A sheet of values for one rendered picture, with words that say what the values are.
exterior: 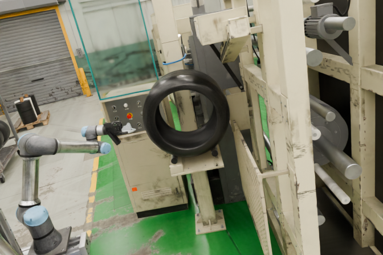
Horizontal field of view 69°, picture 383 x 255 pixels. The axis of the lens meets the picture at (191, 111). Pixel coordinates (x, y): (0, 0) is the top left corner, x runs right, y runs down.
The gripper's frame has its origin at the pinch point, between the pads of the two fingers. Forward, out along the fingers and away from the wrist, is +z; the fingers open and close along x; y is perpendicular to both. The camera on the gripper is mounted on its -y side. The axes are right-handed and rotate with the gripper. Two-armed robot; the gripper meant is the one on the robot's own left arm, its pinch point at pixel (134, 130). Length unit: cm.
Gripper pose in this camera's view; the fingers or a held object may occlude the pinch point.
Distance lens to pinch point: 197.8
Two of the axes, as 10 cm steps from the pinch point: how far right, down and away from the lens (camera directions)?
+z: 10.0, -0.8, -0.1
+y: -0.8, -9.5, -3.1
